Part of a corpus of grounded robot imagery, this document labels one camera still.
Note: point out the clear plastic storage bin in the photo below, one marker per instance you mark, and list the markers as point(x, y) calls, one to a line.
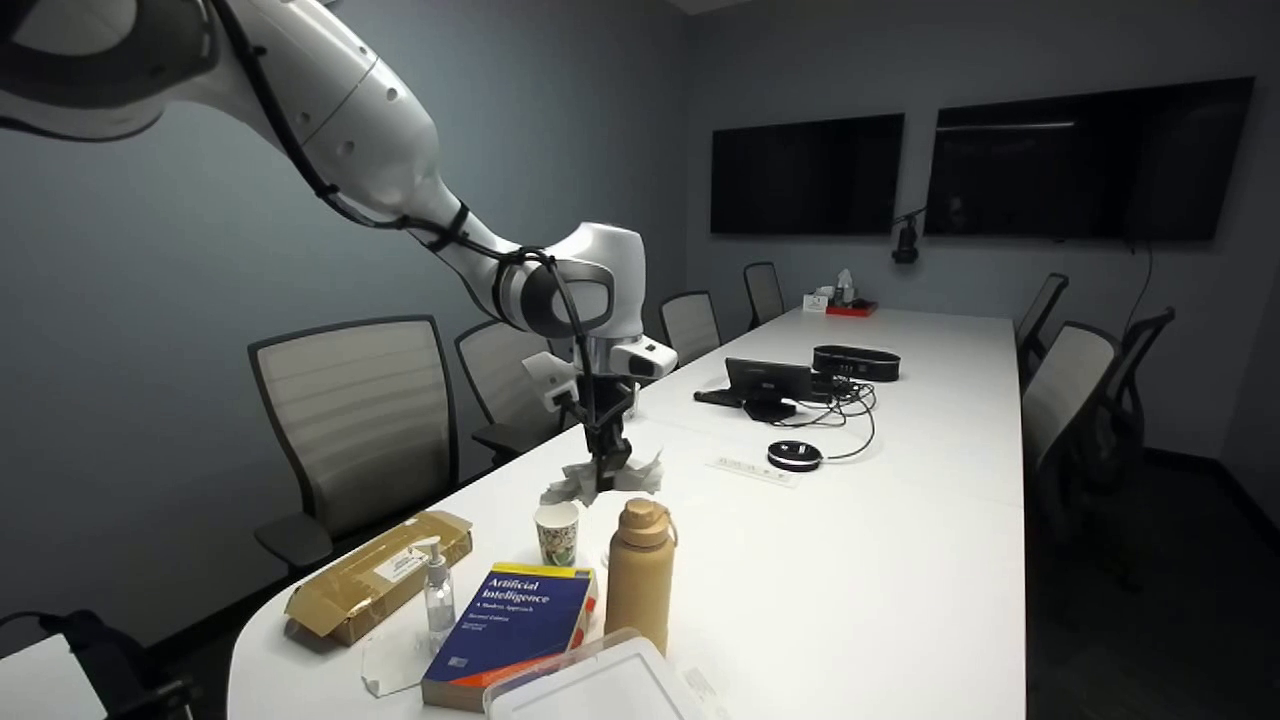
point(619, 676)

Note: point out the right side office chair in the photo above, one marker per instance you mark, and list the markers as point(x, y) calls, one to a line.
point(1086, 421)

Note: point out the red tray with tissues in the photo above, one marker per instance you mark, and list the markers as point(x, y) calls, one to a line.
point(841, 299)

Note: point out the patterned paper cup near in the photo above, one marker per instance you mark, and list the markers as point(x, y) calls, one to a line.
point(559, 532)

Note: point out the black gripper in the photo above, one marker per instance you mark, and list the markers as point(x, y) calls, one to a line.
point(607, 400)

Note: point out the large grey office chair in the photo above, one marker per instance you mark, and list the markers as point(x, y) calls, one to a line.
point(367, 421)

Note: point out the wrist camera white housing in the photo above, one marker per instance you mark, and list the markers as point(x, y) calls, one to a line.
point(643, 361)

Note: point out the blue yellow book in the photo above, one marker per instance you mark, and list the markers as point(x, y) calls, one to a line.
point(519, 614)

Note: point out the grey mesh office chair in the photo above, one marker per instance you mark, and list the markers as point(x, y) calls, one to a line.
point(691, 327)

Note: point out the black conference speaker bar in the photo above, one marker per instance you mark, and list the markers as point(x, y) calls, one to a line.
point(858, 361)

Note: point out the brown bottle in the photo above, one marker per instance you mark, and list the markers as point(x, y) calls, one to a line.
point(643, 563)

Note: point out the clear sanitizer bottle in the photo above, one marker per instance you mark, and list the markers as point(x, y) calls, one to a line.
point(436, 592)

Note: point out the black tablet console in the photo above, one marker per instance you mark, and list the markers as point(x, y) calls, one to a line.
point(774, 388)

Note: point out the black round puck speaker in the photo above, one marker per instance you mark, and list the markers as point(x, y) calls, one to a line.
point(793, 453)

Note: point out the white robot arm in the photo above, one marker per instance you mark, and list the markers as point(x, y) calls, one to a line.
point(354, 128)

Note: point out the wall mounted black television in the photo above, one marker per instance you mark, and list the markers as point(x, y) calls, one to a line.
point(1096, 167)

